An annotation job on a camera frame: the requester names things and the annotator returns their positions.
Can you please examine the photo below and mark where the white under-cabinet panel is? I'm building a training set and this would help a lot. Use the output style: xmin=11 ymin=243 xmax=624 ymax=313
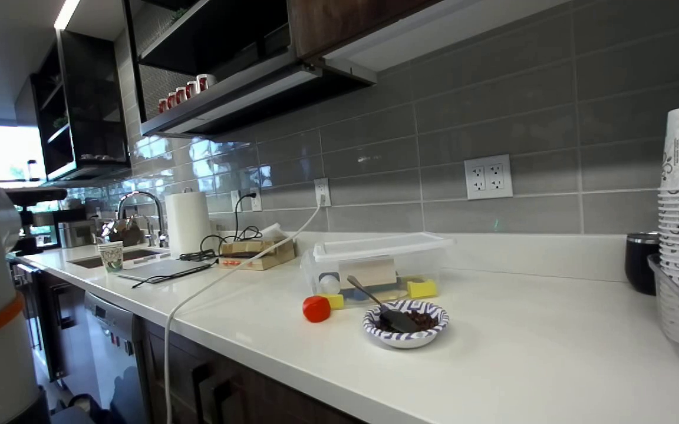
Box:
xmin=324 ymin=0 xmax=574 ymax=84

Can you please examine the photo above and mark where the dark wooden base cabinet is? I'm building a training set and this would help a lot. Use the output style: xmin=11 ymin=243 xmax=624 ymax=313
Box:
xmin=137 ymin=315 xmax=365 ymax=424

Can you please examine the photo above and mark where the black upper cabinet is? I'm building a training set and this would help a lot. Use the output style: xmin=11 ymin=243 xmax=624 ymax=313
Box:
xmin=124 ymin=0 xmax=296 ymax=121

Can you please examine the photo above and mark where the white outlet with plug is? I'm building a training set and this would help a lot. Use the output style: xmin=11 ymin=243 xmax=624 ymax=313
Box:
xmin=311 ymin=176 xmax=334 ymax=211

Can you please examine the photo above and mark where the clear plastic container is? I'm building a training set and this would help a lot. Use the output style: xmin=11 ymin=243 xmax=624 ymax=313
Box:
xmin=301 ymin=231 xmax=455 ymax=298

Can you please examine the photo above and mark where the beige block in container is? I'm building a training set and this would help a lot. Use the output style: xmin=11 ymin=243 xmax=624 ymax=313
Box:
xmin=337 ymin=256 xmax=402 ymax=290

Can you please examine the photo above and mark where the black spoon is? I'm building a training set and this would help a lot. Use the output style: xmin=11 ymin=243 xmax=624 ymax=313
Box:
xmin=344 ymin=273 xmax=416 ymax=331

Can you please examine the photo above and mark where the wooden box stack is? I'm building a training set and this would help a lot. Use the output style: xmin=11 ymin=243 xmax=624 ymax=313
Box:
xmin=217 ymin=231 xmax=303 ymax=273

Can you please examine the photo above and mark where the red ball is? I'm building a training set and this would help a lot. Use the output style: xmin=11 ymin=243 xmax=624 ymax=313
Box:
xmin=303 ymin=294 xmax=335 ymax=324

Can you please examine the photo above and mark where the thin black gooseneck tap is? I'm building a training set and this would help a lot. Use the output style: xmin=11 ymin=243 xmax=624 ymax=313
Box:
xmin=231 ymin=191 xmax=263 ymax=241

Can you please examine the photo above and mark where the large yellow sponge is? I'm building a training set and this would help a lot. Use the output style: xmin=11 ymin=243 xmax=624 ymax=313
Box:
xmin=407 ymin=277 xmax=442 ymax=302

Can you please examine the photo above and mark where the patterned paper bowl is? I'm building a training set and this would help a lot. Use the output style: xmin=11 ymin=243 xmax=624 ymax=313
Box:
xmin=362 ymin=298 xmax=454 ymax=353

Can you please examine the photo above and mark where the white paper towel roll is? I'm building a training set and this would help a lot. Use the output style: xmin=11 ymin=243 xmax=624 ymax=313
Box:
xmin=164 ymin=187 xmax=213 ymax=254

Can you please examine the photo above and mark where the chrome arched faucet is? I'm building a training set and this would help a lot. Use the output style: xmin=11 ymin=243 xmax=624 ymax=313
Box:
xmin=117 ymin=188 xmax=167 ymax=248

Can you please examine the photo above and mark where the grey drying mat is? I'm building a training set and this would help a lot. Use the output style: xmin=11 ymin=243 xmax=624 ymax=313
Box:
xmin=117 ymin=256 xmax=217 ymax=288

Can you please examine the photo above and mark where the white mug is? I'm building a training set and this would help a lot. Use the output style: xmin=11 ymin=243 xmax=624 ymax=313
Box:
xmin=193 ymin=71 xmax=217 ymax=97

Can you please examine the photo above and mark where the countertop sink basin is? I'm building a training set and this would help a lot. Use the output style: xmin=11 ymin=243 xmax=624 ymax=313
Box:
xmin=66 ymin=244 xmax=161 ymax=270

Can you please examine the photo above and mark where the small paper cup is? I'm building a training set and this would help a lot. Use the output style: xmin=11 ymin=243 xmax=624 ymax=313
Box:
xmin=99 ymin=237 xmax=125 ymax=273

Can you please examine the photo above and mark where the stainless dishwasher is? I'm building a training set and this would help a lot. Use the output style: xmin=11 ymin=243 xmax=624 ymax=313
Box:
xmin=78 ymin=290 xmax=151 ymax=424

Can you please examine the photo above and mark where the black coffee machine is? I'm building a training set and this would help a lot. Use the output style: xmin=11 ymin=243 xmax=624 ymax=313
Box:
xmin=5 ymin=187 xmax=99 ymax=254

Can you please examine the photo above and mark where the black mug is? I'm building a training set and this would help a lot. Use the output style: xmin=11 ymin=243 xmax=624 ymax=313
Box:
xmin=624 ymin=231 xmax=666 ymax=298

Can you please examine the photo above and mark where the ceiling light strip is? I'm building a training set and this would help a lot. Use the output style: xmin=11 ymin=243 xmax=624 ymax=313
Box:
xmin=52 ymin=0 xmax=82 ymax=32

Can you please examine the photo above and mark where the white double wall outlet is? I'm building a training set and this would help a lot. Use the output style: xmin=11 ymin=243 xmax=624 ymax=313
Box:
xmin=462 ymin=152 xmax=517 ymax=203

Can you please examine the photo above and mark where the white power cable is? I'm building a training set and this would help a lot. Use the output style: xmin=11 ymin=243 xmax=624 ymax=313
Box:
xmin=161 ymin=201 xmax=328 ymax=424

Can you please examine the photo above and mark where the black open wall shelf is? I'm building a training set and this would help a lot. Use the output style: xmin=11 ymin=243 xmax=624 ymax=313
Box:
xmin=28 ymin=31 xmax=134 ymax=183

